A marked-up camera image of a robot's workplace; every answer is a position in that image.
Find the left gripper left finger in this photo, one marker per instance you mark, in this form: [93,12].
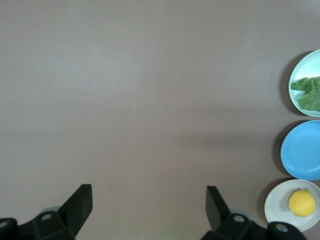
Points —
[75,212]

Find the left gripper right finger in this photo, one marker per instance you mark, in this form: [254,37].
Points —
[217,215]

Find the yellow lemon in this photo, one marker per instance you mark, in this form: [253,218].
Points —
[301,203]

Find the green lettuce leaf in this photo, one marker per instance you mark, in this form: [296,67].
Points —
[310,95]

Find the beige plate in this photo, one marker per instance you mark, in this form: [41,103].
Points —
[275,207]

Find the blue plate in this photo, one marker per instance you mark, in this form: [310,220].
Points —
[305,150]

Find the light green plate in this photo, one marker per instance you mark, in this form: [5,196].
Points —
[307,67]

